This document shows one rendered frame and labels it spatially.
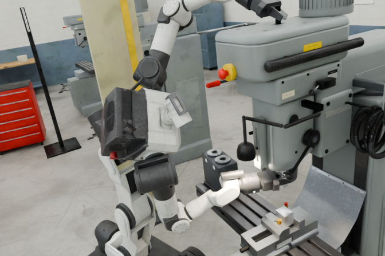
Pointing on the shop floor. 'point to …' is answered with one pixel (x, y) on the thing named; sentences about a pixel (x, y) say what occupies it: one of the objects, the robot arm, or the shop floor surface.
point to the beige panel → (110, 29)
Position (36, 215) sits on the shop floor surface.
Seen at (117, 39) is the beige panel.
